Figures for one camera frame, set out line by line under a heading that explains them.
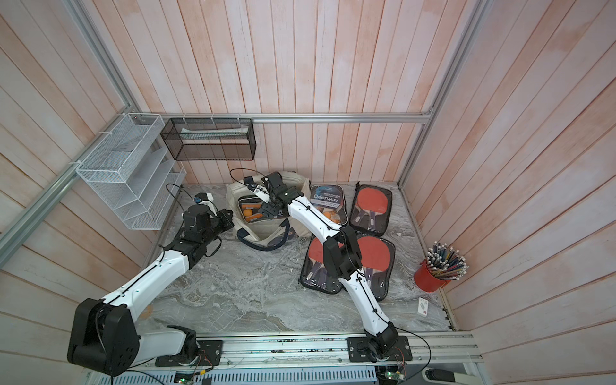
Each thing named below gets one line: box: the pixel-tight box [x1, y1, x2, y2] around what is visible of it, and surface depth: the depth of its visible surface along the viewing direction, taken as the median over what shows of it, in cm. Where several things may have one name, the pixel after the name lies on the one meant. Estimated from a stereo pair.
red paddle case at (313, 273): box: [298, 235, 344, 295], surface depth 89 cm
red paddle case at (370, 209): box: [348, 181, 393, 237], surface depth 112 cm
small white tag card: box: [417, 296, 430, 317], surface depth 83 cm
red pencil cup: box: [413, 240, 470, 293], surface depth 78 cm
